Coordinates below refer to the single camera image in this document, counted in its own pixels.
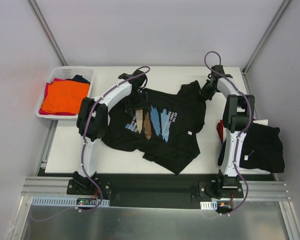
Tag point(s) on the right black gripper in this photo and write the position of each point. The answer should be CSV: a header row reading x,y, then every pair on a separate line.
x,y
205,92

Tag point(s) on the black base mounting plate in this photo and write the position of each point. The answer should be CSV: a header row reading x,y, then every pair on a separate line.
x,y
167,191

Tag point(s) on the right aluminium corner post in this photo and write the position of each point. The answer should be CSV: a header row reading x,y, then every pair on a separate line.
x,y
284,5

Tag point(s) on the left white cable duct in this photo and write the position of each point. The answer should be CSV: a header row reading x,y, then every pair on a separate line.
x,y
55,201

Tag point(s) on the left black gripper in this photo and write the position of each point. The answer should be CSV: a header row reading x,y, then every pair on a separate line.
x,y
134,108

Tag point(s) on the navy t shirt in basket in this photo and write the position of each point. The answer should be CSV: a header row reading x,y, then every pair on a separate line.
x,y
80,79

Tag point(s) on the right white cable duct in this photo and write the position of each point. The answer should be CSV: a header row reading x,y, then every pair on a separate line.
x,y
209,205

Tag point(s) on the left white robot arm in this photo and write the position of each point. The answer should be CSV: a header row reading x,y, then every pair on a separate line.
x,y
93,121

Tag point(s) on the black t shirt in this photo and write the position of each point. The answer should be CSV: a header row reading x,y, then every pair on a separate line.
x,y
170,124
262,149

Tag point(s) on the aluminium corner post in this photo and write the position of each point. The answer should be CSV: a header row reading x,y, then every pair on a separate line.
x,y
47,31
284,5

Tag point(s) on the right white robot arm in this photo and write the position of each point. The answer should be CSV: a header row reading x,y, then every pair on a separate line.
x,y
238,115

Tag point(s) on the white plastic laundry basket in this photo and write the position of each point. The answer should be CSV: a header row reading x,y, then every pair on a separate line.
x,y
67,73

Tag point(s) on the orange t shirt in basket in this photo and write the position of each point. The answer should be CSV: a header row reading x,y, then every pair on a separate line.
x,y
65,96

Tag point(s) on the left aluminium corner post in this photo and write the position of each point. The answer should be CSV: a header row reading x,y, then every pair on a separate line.
x,y
47,31

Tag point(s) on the white cable duct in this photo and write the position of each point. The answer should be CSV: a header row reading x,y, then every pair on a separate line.
x,y
55,201
209,205

